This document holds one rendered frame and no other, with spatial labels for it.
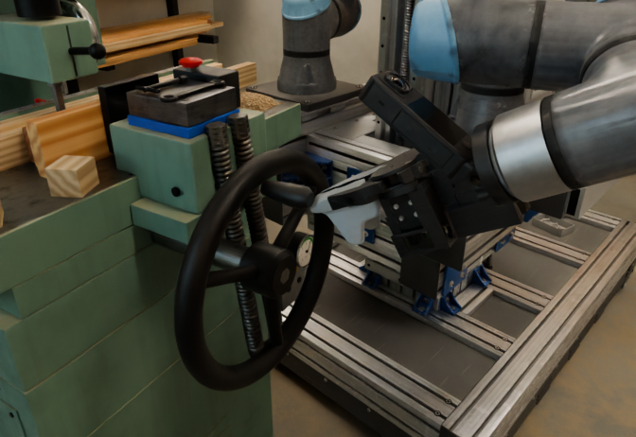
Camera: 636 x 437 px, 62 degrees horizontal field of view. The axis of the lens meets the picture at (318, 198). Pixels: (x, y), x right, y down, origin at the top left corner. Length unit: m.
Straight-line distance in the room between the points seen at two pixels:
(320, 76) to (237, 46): 3.43
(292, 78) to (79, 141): 0.70
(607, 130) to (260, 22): 4.22
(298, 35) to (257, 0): 3.24
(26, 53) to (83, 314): 0.33
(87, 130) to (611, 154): 0.58
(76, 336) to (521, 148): 0.53
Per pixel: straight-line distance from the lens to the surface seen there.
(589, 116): 0.41
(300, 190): 0.53
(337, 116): 1.39
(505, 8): 0.50
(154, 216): 0.66
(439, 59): 0.49
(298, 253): 0.92
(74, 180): 0.64
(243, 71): 1.06
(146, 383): 0.83
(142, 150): 0.66
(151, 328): 0.79
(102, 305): 0.71
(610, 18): 0.50
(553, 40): 0.48
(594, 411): 1.73
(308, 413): 1.55
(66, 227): 0.64
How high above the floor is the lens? 1.16
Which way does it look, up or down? 26 degrees down
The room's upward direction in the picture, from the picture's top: straight up
